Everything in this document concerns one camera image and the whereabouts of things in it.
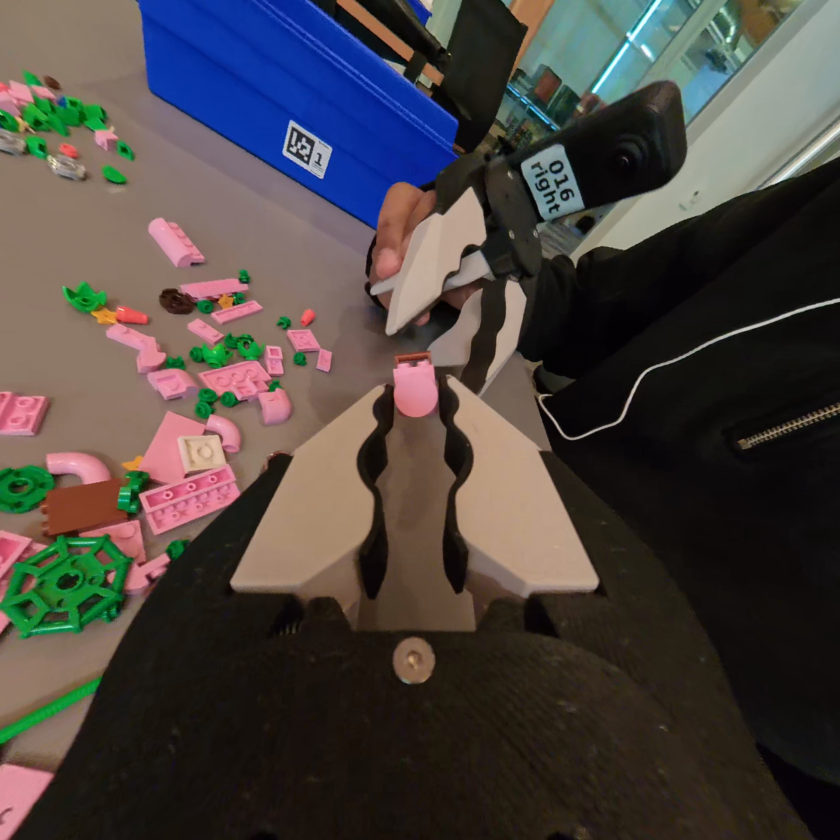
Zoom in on cluster of tiny green pieces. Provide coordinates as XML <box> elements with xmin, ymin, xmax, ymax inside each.
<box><xmin>0</xmin><ymin>71</ymin><xmax>135</xmax><ymax>188</ymax></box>

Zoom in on green toy stick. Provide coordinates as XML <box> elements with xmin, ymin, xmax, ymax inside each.
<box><xmin>0</xmin><ymin>676</ymin><xmax>104</xmax><ymax>744</ymax></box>

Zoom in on person's right hand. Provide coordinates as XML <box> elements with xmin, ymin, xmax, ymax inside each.
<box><xmin>373</xmin><ymin>182</ymin><xmax>463</xmax><ymax>327</ymax></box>

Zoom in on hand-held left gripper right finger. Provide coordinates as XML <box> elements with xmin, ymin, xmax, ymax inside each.
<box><xmin>441</xmin><ymin>374</ymin><xmax>601</xmax><ymax>631</ymax></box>

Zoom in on blue storage bin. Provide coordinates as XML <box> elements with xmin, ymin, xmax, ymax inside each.
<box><xmin>136</xmin><ymin>0</ymin><xmax>459</xmax><ymax>228</ymax></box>

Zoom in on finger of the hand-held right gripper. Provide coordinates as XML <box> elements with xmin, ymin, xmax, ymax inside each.
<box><xmin>427</xmin><ymin>274</ymin><xmax>530</xmax><ymax>399</ymax></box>
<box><xmin>385</xmin><ymin>187</ymin><xmax>491</xmax><ymax>337</ymax></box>

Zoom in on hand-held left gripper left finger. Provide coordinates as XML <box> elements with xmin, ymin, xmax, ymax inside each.
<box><xmin>230</xmin><ymin>384</ymin><xmax>393</xmax><ymax>631</ymax></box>

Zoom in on person's black jacket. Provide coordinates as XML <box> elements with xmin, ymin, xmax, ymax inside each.
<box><xmin>535</xmin><ymin>298</ymin><xmax>840</xmax><ymax>840</ymax></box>

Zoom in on pink round toy brick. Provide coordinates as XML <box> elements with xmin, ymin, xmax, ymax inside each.
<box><xmin>392</xmin><ymin>362</ymin><xmax>439</xmax><ymax>419</ymax></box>

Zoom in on person's right forearm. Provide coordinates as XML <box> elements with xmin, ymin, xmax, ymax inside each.
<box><xmin>518</xmin><ymin>161</ymin><xmax>840</xmax><ymax>378</ymax></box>

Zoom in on pink brown toy bricks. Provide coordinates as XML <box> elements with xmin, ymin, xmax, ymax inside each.
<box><xmin>0</xmin><ymin>217</ymin><xmax>334</xmax><ymax>840</ymax></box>

